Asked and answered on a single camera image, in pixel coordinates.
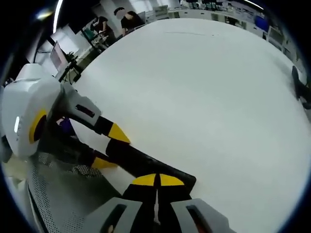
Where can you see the black remote control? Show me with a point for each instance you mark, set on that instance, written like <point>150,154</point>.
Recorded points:
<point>145,165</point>

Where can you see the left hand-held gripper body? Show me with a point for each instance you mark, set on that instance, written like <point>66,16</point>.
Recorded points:
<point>24,102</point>

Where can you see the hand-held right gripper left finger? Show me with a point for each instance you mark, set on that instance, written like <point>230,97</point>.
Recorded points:
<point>141,194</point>

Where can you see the green panel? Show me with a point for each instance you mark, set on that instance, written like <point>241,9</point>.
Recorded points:
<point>89,34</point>

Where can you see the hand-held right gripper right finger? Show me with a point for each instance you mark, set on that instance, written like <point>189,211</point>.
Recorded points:
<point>175,194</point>

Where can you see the white cabinet row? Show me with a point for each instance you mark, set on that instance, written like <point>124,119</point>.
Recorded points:
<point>194,12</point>

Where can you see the blue water barrel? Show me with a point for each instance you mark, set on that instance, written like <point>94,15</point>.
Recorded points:
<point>262,23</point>

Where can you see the computer monitor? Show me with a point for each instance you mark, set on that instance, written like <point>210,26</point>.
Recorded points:
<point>58,57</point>

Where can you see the black monitor stand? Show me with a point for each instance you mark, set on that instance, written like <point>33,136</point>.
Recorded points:
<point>73,68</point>

